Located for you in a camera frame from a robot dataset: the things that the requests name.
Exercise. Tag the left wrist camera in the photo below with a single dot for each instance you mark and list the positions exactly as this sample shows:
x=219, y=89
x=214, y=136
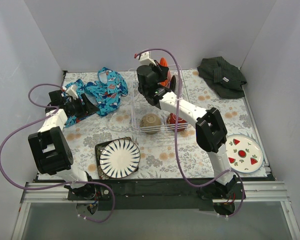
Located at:
x=72, y=92

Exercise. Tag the white wire dish rack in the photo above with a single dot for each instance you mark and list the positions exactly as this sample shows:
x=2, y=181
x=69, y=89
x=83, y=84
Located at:
x=140, y=107

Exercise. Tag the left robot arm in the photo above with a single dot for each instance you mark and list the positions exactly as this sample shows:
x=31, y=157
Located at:
x=49, y=147

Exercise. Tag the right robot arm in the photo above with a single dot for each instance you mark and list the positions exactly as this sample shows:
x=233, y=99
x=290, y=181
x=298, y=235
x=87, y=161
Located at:
x=210, y=129

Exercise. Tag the black round plate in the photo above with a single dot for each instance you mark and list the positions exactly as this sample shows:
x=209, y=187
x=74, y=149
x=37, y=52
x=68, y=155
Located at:
x=173, y=84

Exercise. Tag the beige ceramic bowl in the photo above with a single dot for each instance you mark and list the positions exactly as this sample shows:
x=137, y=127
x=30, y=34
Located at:
x=150, y=124

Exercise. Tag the watermelon pattern plate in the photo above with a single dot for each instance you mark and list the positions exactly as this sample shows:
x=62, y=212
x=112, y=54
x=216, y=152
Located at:
x=244, y=154

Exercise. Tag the dark green shirt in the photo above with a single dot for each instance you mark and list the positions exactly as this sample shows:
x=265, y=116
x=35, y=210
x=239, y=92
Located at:
x=225, y=79

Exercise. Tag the blue striped white plate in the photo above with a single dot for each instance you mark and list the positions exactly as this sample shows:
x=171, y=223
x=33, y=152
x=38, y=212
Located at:
x=120, y=158

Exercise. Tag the red bowl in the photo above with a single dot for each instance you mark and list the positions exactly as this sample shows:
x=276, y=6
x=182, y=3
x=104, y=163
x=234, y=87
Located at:
x=172, y=120

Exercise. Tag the orange round plate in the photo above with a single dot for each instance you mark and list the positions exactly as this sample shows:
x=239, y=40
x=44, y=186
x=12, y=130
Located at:
x=164, y=63

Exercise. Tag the pink plastic cup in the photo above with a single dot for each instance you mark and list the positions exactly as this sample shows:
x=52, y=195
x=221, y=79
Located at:
x=169, y=77

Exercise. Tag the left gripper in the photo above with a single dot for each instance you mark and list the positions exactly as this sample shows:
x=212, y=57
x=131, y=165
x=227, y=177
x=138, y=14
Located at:
x=82, y=106

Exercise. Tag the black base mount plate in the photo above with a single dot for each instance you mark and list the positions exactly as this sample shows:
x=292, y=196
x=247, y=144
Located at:
x=159, y=194

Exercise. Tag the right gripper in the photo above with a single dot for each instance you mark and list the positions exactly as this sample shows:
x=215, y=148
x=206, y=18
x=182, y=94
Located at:
x=163, y=73

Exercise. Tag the aluminium frame rail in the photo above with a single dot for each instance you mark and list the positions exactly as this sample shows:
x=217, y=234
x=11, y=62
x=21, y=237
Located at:
x=267, y=190

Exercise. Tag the blue patterned cloth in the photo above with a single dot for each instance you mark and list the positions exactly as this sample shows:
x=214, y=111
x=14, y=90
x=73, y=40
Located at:
x=106, y=92

